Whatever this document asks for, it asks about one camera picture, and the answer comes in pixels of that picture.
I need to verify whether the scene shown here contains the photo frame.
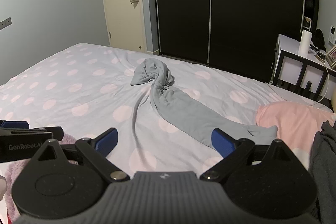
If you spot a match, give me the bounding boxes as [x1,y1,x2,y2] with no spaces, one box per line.
[325,45,336,67]

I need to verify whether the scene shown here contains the white nightstand with dark frame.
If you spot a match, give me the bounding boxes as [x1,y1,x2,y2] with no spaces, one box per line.
[272,34,336,103]

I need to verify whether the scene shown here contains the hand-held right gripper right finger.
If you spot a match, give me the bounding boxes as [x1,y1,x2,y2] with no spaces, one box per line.
[199,128,302,183]

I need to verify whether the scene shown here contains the dark grey clothing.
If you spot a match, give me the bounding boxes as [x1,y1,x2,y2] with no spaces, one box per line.
[308,120,336,224]

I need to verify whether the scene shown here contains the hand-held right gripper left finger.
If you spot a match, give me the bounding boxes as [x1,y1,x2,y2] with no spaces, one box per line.
[31,127,131,183]

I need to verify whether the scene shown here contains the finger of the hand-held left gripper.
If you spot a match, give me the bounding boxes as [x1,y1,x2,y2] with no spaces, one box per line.
[0,120,30,130]

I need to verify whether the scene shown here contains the grey pants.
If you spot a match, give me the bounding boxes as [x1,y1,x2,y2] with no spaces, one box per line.
[130,58,278,150]

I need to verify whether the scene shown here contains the black cloth item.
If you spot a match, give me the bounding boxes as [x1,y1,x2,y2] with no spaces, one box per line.
[314,28,327,53]

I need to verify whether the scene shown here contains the white cable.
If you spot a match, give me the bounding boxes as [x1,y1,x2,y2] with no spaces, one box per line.
[311,43,330,103]

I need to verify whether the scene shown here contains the cream door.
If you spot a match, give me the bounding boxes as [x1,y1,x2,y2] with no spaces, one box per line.
[99,0,148,53]

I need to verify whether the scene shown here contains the white paper towel roll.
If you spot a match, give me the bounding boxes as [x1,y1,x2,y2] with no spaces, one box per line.
[298,29,312,57]

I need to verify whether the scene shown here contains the bed with pink dotted sheet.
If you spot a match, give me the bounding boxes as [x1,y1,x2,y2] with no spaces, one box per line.
[0,43,333,224]

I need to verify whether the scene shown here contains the white wall control panel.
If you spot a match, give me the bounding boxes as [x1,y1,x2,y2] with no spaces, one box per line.
[328,26,336,45]

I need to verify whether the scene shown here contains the pink pillow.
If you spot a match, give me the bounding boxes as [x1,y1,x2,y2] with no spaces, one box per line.
[256,101,336,169]

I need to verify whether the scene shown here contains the black sliding wardrobe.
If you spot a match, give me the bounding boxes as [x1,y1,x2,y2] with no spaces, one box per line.
[152,0,320,83]

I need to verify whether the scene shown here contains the grey wall plate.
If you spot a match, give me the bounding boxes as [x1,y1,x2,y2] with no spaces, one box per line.
[0,17,12,30]

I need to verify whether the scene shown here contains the pink fluffy blanket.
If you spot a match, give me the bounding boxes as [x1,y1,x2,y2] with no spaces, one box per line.
[5,133,76,222]

